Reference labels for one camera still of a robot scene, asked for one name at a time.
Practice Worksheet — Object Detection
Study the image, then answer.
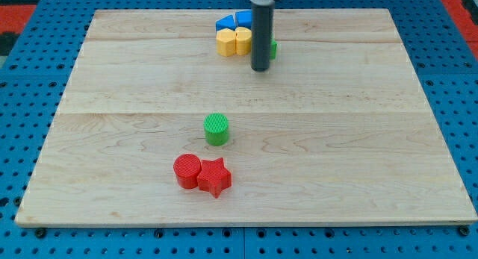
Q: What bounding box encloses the light wooden board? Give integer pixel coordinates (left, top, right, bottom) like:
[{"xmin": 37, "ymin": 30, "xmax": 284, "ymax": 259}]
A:
[{"xmin": 15, "ymin": 9, "xmax": 477, "ymax": 228}]

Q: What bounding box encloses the green cylinder block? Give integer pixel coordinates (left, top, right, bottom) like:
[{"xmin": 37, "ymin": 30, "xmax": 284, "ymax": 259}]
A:
[{"xmin": 203, "ymin": 113, "xmax": 229, "ymax": 146}]

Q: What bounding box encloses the red cylinder block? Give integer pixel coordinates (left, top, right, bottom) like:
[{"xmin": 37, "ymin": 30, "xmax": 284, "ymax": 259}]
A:
[{"xmin": 173, "ymin": 154, "xmax": 202, "ymax": 189}]

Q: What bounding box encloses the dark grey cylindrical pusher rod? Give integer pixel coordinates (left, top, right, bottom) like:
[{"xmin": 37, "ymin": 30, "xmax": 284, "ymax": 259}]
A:
[{"xmin": 250, "ymin": 0, "xmax": 275, "ymax": 72}]

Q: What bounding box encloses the yellow pentagon block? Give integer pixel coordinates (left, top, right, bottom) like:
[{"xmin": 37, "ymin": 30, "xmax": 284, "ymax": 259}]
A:
[{"xmin": 235, "ymin": 27, "xmax": 252, "ymax": 55}]

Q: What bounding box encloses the blue triangular block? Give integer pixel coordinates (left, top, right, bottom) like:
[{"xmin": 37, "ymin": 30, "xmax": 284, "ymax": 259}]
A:
[{"xmin": 215, "ymin": 15, "xmax": 236, "ymax": 31}]

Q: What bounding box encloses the blue cube block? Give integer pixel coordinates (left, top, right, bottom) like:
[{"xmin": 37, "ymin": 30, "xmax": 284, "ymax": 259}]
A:
[{"xmin": 235, "ymin": 10, "xmax": 252, "ymax": 29}]

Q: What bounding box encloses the red star block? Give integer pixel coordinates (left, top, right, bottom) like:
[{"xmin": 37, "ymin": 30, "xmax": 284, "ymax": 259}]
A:
[{"xmin": 196, "ymin": 157, "xmax": 232, "ymax": 199}]

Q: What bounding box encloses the green block behind rod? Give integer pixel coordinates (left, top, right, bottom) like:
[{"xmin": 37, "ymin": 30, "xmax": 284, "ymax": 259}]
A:
[{"xmin": 270, "ymin": 40, "xmax": 277, "ymax": 60}]

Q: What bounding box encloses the yellow hexagon block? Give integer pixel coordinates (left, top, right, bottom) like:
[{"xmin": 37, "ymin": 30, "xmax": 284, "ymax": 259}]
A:
[{"xmin": 216, "ymin": 28, "xmax": 236, "ymax": 57}]

